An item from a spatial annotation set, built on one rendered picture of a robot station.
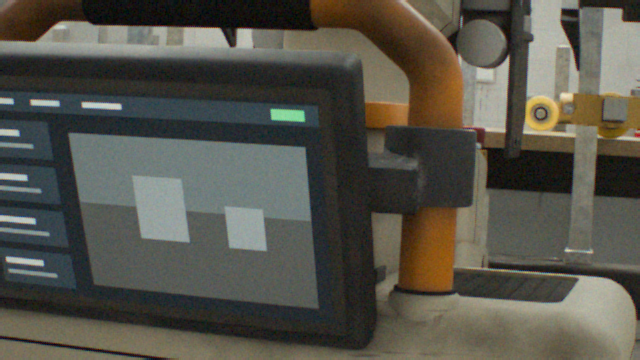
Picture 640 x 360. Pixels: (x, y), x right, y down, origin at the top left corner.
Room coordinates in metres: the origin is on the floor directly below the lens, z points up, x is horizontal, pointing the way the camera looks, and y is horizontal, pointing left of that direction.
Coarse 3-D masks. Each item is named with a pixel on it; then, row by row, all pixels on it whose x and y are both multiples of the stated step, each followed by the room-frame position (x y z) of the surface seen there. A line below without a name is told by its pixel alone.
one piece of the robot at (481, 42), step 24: (480, 0) 1.25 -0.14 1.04; (504, 0) 1.24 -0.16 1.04; (528, 0) 1.29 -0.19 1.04; (480, 24) 1.20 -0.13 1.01; (504, 24) 1.26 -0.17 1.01; (528, 24) 1.28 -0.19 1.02; (264, 48) 1.26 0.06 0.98; (480, 48) 1.20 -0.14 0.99; (504, 48) 1.21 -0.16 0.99; (528, 48) 1.31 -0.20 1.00
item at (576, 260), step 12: (576, 252) 2.02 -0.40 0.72; (588, 252) 2.02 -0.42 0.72; (492, 264) 2.03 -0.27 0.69; (504, 264) 2.03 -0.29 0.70; (516, 264) 2.02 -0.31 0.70; (528, 264) 2.02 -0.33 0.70; (540, 264) 2.02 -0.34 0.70; (552, 264) 2.02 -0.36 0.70; (564, 264) 2.02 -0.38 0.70; (576, 264) 2.02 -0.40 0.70; (588, 264) 2.02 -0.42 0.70; (600, 264) 2.04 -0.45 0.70; (612, 264) 2.05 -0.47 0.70; (588, 276) 2.00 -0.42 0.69; (600, 276) 1.99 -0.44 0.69; (612, 276) 1.99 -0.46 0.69; (624, 276) 1.99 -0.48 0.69; (636, 276) 1.98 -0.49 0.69; (624, 288) 1.99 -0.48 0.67; (636, 288) 1.98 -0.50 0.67; (636, 300) 1.98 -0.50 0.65; (636, 312) 1.98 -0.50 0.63
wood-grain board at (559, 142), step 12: (492, 132) 2.21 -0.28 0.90; (504, 132) 2.21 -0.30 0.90; (528, 132) 2.46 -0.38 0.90; (540, 132) 2.63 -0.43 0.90; (552, 132) 2.82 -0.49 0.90; (492, 144) 2.21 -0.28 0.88; (504, 144) 2.21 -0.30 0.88; (528, 144) 2.20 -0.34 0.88; (540, 144) 2.20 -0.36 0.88; (552, 144) 2.19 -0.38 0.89; (564, 144) 2.19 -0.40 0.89; (600, 144) 2.17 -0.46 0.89; (612, 144) 2.17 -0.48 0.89; (624, 144) 2.17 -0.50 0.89; (636, 144) 2.16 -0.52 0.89; (624, 156) 2.17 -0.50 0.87; (636, 156) 2.16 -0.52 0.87
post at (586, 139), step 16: (592, 16) 2.02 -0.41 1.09; (592, 32) 2.02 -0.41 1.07; (592, 48) 2.02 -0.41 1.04; (592, 64) 2.02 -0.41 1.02; (592, 80) 2.02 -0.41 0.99; (576, 128) 2.03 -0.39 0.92; (592, 128) 2.02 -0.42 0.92; (576, 144) 2.03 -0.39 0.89; (592, 144) 2.02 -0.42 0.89; (576, 160) 2.03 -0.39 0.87; (592, 160) 2.02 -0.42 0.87; (576, 176) 2.03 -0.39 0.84; (592, 176) 2.02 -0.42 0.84; (576, 192) 2.03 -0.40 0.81; (592, 192) 2.02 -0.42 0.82; (576, 208) 2.03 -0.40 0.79; (592, 208) 2.02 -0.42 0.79; (576, 224) 2.02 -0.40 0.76; (576, 240) 2.02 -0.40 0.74
